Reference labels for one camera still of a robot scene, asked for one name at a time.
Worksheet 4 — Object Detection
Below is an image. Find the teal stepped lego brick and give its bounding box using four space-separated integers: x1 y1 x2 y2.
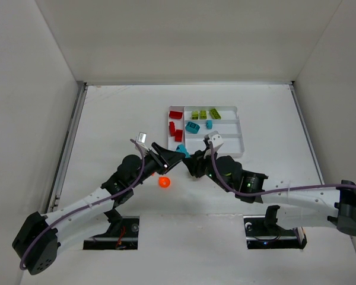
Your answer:
176 144 190 158

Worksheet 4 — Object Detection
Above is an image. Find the red arch lego brick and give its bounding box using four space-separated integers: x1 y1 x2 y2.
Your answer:
174 129 183 143

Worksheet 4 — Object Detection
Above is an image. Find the red slope lego brick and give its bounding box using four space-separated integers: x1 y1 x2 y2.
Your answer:
169 121 176 137

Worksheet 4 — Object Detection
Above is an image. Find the teal rounded lego brick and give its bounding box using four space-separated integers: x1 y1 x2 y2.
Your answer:
185 121 200 134

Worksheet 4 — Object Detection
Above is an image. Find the teal square lego brick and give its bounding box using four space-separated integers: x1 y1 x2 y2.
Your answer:
206 120 212 129

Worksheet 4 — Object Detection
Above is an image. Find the red wedge lego brick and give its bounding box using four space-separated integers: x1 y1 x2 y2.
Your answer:
169 110 183 120

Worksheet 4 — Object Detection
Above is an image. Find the small green lego brick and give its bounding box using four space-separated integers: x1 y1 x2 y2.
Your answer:
191 110 199 120

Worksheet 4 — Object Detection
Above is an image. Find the green square lego brick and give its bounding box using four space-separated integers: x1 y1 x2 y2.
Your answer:
199 110 207 120

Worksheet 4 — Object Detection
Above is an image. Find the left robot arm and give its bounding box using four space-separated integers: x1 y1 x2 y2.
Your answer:
12 142 185 275

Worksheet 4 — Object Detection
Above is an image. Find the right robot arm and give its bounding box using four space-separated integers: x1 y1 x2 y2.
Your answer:
183 150 356 236

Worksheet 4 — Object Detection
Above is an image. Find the orange round lego left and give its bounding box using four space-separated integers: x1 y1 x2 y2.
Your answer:
158 176 171 188

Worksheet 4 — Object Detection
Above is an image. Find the white compartment tray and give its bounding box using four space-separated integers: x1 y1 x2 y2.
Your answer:
167 106 244 159

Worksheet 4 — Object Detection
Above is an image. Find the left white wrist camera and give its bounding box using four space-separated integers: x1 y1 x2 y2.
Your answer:
130 132 150 153

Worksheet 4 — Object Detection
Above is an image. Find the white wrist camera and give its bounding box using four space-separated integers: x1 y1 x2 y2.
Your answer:
204 131 224 156
130 132 150 153

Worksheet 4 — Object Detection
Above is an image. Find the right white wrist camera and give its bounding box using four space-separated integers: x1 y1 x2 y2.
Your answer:
204 131 224 156

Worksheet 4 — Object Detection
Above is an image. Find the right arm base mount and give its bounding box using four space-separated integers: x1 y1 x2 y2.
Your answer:
243 205 307 250

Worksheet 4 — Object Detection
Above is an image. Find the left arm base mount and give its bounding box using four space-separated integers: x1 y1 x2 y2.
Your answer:
82 212 140 251

